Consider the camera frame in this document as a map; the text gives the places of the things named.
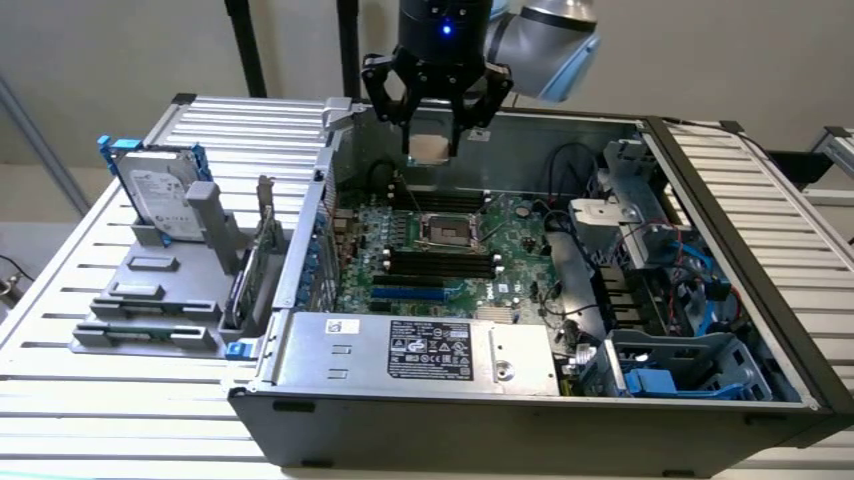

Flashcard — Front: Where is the square CPU chip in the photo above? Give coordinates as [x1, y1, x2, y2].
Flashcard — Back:
[407, 133, 453, 167]

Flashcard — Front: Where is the open black PC case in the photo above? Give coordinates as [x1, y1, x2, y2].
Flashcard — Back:
[226, 101, 854, 469]

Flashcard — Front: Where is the black wire loop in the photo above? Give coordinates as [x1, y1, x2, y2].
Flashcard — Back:
[545, 141, 602, 202]

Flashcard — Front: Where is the silver chipset heat sink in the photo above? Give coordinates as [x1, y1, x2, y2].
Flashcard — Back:
[475, 306, 521, 327]

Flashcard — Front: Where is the black box beside table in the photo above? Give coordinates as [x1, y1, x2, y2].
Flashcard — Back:
[765, 148, 834, 190]

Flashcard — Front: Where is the black stand pole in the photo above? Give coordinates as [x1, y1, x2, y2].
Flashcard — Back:
[335, 0, 363, 99]
[222, 0, 270, 99]

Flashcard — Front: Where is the green RAM stick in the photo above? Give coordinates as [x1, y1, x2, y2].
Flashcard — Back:
[75, 321, 206, 342]

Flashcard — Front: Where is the socket locking lever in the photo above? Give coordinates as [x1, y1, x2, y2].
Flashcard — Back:
[471, 215, 513, 247]

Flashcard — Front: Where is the grey air duct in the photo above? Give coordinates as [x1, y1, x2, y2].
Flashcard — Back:
[545, 231, 603, 322]

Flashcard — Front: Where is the hard disk in blue carrier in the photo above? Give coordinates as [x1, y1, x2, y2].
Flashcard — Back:
[98, 135, 215, 245]

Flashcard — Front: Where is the grey metal disk bay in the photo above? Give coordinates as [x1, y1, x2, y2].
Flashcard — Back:
[595, 139, 677, 267]

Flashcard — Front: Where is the silver power supply unit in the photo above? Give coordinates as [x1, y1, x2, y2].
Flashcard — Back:
[255, 311, 563, 398]

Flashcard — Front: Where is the disk bay with blue clips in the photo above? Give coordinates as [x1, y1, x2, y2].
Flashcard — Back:
[602, 328, 777, 402]

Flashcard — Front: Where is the black cable on table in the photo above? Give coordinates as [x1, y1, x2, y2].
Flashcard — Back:
[663, 116, 806, 192]

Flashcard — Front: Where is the blue expansion slot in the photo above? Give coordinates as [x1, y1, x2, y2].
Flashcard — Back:
[370, 286, 447, 302]

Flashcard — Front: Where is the green motherboard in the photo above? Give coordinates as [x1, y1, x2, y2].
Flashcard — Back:
[331, 188, 593, 347]

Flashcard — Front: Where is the CPU socket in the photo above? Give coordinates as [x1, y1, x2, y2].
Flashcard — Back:
[415, 213, 485, 251]

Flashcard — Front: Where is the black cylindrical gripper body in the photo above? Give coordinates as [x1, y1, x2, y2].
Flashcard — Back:
[397, 0, 489, 109]

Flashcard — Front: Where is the black RAM slot bank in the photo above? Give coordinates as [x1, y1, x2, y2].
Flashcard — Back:
[385, 246, 501, 280]
[389, 186, 487, 215]

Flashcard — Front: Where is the graphics card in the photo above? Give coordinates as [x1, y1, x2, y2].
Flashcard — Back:
[222, 174, 290, 332]

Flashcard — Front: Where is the red wire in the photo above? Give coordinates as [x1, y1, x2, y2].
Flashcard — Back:
[617, 222, 695, 281]

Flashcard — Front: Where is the grey parts rack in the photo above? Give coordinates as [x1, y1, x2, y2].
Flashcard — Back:
[68, 181, 286, 360]

